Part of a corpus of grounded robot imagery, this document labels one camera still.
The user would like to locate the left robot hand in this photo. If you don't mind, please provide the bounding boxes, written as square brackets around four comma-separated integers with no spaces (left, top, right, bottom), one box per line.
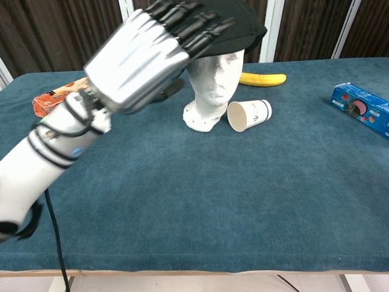
[84,0,237,115]

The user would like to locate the black baseball cap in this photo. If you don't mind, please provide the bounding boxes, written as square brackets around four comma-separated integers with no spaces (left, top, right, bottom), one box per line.
[170,0,268,58]

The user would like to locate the white foam mannequin head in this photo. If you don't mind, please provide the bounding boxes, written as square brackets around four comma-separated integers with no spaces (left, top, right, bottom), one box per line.
[182,49,246,133]

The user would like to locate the orange biscuit box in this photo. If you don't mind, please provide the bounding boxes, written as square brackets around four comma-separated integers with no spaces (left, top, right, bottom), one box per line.
[32,77,92,119]

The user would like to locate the white paper cup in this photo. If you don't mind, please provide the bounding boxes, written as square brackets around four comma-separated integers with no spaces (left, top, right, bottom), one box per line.
[227,99,273,133]

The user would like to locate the yellow banana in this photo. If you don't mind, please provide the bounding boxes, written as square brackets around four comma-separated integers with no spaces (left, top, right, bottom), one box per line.
[238,72,287,88]

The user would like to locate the blue table cloth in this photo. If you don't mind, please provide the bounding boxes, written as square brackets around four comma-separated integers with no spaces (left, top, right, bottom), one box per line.
[0,56,389,273]

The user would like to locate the blue cookie box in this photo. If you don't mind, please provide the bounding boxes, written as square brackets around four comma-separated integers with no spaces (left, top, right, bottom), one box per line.
[330,82,389,141]

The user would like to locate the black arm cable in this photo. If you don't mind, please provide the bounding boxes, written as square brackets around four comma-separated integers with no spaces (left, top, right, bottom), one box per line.
[44,187,71,292]

